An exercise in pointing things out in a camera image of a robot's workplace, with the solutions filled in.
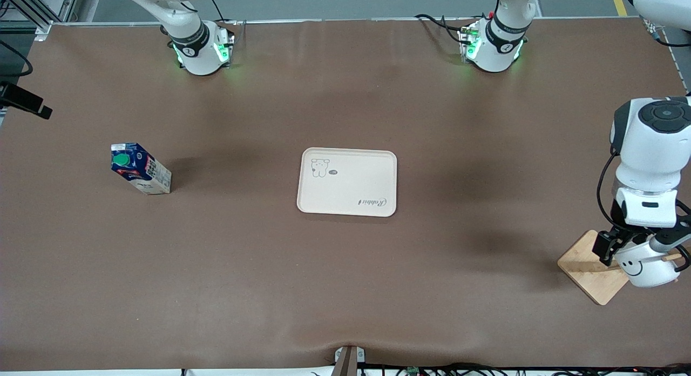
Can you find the wooden mug tree stand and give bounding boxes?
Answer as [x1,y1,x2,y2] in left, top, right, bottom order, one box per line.
[557,230,691,306]

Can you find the brown table mat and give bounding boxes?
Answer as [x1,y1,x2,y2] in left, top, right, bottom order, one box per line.
[0,19,691,372]

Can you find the blue white milk carton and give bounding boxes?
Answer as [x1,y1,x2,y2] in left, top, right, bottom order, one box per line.
[111,143,172,196]

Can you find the beige rabbit print tray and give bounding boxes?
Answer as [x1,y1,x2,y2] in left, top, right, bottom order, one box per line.
[296,147,398,218]

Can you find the aluminium frame profile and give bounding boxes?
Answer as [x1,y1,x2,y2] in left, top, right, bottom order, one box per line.
[0,0,82,42]

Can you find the black arm base cable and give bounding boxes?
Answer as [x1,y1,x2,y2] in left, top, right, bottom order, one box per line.
[415,13,470,46]
[201,0,246,26]

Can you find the white smiley mug black handle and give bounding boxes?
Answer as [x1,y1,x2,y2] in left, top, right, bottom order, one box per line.
[613,238,691,288]

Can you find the black left arm base cable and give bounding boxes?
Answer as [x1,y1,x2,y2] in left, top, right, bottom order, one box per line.
[415,13,470,46]

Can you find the black right arm base cable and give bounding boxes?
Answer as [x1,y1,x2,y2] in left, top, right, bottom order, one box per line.
[201,0,246,26]

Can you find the grey metal camera bracket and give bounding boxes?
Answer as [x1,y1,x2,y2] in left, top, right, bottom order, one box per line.
[334,345,366,376]

